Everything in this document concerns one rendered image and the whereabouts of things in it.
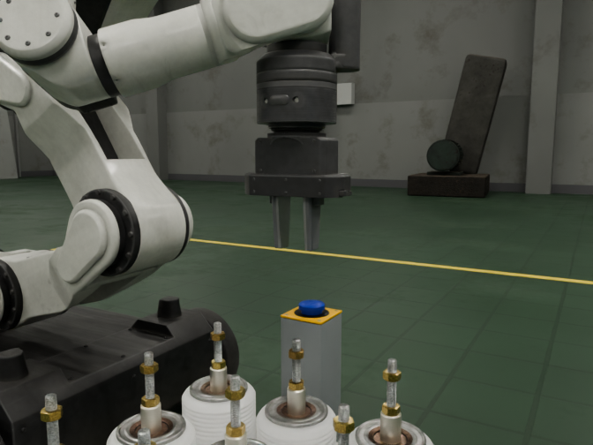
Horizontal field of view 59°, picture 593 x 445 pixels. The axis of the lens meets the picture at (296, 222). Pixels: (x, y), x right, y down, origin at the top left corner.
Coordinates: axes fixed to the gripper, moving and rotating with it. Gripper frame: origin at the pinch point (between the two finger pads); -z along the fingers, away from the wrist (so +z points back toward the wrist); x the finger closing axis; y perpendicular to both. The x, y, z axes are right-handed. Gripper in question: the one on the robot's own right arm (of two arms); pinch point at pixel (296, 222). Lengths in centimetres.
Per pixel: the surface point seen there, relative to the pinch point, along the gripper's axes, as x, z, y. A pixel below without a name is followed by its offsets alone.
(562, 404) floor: 32, -48, 72
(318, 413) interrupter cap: 2.7, -22.4, 0.2
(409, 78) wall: -158, 117, 750
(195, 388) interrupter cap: -14.4, -22.5, -0.1
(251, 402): -7.0, -23.7, 1.7
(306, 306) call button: -5.7, -15.0, 16.2
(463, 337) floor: 7, -48, 107
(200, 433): -11.4, -26.5, -3.3
